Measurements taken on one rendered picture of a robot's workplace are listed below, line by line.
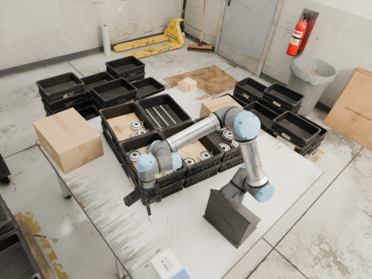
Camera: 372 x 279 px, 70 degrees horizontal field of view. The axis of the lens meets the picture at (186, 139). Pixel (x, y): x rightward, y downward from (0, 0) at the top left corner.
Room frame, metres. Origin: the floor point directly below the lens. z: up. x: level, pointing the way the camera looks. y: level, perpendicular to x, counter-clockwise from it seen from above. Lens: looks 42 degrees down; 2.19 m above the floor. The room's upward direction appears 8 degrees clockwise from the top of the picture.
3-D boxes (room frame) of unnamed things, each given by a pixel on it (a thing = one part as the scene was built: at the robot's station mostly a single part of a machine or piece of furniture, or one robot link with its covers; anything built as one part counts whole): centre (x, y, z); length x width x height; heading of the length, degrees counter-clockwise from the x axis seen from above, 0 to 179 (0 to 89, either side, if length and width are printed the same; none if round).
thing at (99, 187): (1.44, 0.00, 0.35); 1.60 x 1.60 x 0.70; 48
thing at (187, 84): (2.43, 0.07, 0.74); 0.16 x 0.12 x 0.07; 143
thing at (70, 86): (2.36, 1.40, 0.37); 0.40 x 0.30 x 0.45; 138
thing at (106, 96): (2.39, 0.83, 0.37); 0.40 x 0.30 x 0.45; 138
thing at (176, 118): (1.69, 0.21, 0.87); 0.40 x 0.30 x 0.11; 37
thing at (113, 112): (1.51, 0.45, 0.87); 0.40 x 0.30 x 0.11; 37
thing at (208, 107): (1.98, -0.28, 0.78); 0.30 x 0.22 x 0.16; 127
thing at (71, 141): (1.36, 0.84, 0.80); 0.40 x 0.30 x 0.20; 50
